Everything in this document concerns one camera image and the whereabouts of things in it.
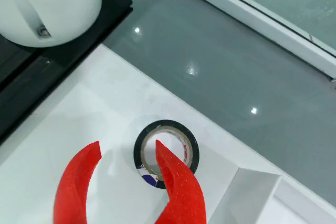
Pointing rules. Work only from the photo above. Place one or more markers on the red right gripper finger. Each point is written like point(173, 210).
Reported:
point(183, 195)

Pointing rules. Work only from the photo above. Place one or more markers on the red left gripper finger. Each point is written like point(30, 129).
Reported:
point(73, 187)

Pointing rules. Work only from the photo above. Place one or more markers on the black tape roll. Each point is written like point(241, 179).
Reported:
point(165, 123)

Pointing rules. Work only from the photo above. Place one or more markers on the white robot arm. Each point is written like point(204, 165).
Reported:
point(52, 6)

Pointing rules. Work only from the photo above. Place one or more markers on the white cardboard bin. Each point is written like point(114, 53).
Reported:
point(249, 195)

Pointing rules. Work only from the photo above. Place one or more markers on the black aluminium rail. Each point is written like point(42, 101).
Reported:
point(26, 90)

